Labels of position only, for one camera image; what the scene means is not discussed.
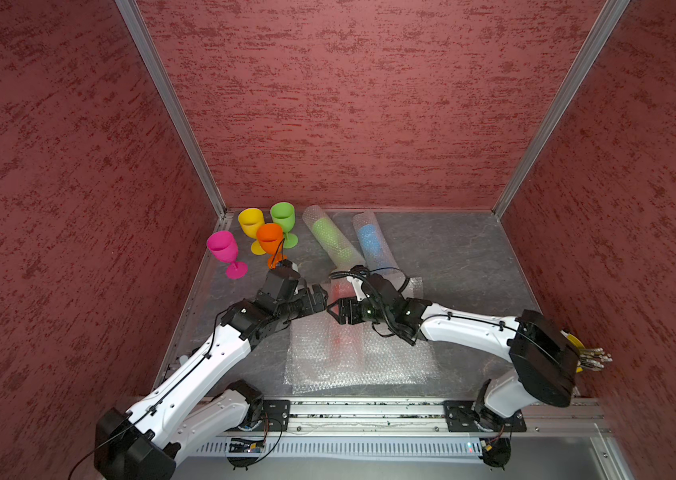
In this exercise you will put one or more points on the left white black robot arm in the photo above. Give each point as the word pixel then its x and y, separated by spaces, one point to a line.
pixel 155 435

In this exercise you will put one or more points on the left aluminium corner post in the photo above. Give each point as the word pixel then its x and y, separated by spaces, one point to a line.
pixel 137 28

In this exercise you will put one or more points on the yellow glass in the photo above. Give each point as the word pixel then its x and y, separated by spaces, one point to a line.
pixel 250 220

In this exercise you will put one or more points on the bright green wine glass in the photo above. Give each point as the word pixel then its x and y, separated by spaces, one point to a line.
pixel 284 215

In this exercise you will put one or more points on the red glass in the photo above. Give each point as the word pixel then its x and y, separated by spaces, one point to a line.
pixel 346 354

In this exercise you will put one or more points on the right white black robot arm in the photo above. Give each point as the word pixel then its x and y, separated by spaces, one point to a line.
pixel 544 362

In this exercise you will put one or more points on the aluminium corner post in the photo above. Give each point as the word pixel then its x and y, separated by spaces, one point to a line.
pixel 600 32
pixel 137 28

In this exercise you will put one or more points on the yellow pen cup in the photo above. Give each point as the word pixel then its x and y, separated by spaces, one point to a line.
pixel 579 347

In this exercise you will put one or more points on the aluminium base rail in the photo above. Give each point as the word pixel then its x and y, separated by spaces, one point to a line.
pixel 540 440

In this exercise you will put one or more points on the right aluminium corner post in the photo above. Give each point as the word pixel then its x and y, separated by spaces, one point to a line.
pixel 600 32

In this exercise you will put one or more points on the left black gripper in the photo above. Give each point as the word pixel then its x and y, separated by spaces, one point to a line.
pixel 307 306

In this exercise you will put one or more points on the pink glass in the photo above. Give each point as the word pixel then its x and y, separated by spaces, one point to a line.
pixel 224 248

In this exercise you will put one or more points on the blue glass in bubble wrap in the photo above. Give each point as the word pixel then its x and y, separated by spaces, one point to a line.
pixel 374 246

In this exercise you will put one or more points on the orange glass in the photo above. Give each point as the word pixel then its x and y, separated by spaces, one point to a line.
pixel 270 237

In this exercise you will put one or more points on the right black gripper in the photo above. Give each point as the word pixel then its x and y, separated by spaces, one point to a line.
pixel 345 304

